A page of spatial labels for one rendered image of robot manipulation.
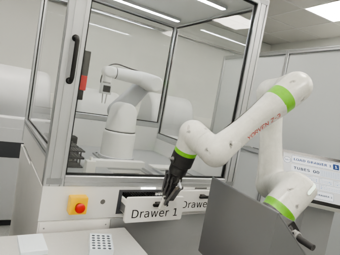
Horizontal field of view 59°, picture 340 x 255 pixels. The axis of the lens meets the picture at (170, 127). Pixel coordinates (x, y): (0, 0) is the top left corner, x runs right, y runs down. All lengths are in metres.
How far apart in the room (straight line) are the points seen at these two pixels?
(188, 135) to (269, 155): 0.41
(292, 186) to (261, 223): 0.25
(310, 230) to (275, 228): 0.96
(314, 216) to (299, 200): 0.72
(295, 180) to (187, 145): 0.43
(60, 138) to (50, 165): 0.11
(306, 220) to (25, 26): 3.92
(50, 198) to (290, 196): 0.93
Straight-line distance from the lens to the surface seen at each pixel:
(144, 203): 1.35
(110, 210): 1.41
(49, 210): 1.34
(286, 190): 1.23
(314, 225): 1.96
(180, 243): 1.69
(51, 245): 1.27
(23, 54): 4.49
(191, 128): 1.12
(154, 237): 1.58
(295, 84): 1.22
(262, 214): 1.04
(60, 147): 1.26
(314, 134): 2.81
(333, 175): 1.93
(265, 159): 1.37
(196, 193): 1.59
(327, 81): 2.83
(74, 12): 1.27
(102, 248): 1.19
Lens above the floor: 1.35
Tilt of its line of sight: 5 degrees down
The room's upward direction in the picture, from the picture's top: 10 degrees clockwise
